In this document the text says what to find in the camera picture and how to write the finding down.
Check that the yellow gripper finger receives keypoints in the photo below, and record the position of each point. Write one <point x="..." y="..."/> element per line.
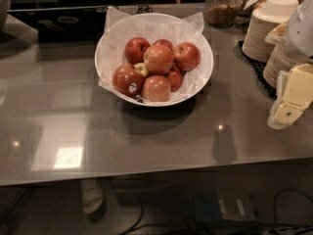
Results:
<point x="283" y="115"/>

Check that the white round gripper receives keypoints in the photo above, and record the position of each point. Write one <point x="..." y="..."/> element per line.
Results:
<point x="300" y="33"/>

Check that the white bowl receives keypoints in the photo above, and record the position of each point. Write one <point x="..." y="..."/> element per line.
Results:
<point x="111" y="54"/>

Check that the small yellow green apple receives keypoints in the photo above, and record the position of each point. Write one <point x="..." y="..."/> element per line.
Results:
<point x="142" y="69"/>

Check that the red apple with sticker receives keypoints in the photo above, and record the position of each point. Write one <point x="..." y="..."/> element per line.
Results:
<point x="127" y="80"/>

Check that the front stack paper plates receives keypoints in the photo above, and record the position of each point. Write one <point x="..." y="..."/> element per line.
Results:
<point x="278" y="61"/>

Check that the stack paper plates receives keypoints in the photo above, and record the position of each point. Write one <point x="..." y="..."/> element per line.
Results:
<point x="278" y="61"/>
<point x="263" y="20"/>

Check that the black rubber mat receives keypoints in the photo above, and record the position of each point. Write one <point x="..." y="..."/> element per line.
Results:
<point x="258" y="69"/>

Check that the back stack paper plates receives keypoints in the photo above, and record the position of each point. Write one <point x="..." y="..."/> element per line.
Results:
<point x="263" y="20"/>

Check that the glass jar with cereal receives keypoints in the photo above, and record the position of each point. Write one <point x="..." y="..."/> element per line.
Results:
<point x="221" y="13"/>

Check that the white paper liner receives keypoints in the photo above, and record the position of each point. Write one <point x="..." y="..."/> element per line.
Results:
<point x="114" y="23"/>

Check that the white shoe under table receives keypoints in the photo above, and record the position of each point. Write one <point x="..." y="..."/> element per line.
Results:
<point x="92" y="195"/>

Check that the black tray on counter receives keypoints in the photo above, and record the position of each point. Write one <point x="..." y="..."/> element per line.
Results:
<point x="65" y="23"/>

